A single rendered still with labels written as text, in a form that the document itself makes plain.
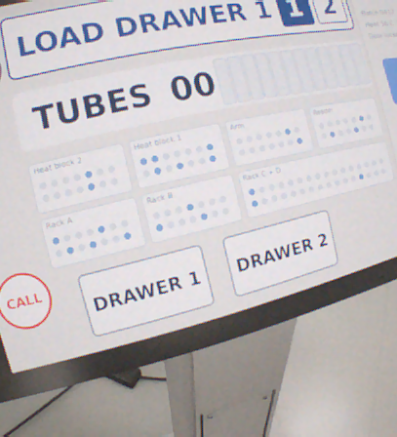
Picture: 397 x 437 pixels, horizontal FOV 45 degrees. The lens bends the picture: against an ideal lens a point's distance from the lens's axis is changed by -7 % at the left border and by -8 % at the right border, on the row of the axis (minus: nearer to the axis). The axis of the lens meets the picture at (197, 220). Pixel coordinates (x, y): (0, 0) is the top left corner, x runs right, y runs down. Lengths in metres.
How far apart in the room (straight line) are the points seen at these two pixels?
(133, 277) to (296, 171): 0.15
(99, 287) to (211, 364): 0.29
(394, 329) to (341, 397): 0.33
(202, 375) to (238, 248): 0.29
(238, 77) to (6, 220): 0.21
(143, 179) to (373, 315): 1.41
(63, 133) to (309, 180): 0.19
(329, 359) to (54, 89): 1.32
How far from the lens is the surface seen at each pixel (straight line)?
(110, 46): 0.39
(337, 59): 0.45
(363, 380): 1.55
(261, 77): 0.41
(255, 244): 0.39
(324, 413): 1.47
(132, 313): 0.37
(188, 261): 0.37
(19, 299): 0.37
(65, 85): 0.38
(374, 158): 0.45
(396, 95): 0.48
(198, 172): 0.38
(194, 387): 0.66
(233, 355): 0.63
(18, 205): 0.36
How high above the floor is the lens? 1.28
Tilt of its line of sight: 41 degrees down
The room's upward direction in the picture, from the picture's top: 1 degrees counter-clockwise
